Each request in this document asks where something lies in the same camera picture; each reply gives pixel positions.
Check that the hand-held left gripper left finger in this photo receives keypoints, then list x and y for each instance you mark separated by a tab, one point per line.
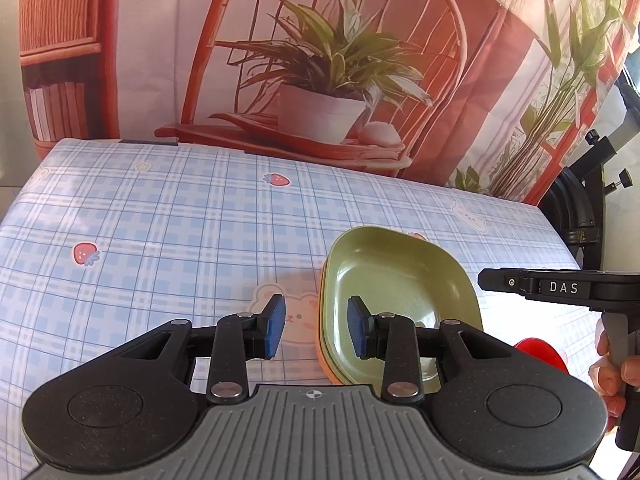
276	327

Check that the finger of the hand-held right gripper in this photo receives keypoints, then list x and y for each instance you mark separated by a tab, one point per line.
505	282

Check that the person's right hand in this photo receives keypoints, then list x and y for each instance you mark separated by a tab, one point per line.
607	382

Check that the printed room backdrop cloth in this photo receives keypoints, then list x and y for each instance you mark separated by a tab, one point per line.
310	60

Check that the orange square plate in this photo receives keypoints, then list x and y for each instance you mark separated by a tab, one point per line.
327	355

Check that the black exercise bike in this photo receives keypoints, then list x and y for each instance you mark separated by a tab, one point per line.
575	215

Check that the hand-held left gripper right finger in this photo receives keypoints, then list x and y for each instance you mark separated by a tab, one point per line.
358	327

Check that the green square plate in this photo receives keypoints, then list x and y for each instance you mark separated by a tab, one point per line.
395	280

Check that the blue plaid tablecloth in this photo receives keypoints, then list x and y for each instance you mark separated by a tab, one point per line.
175	220

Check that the red bowl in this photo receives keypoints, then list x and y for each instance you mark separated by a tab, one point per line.
542	355

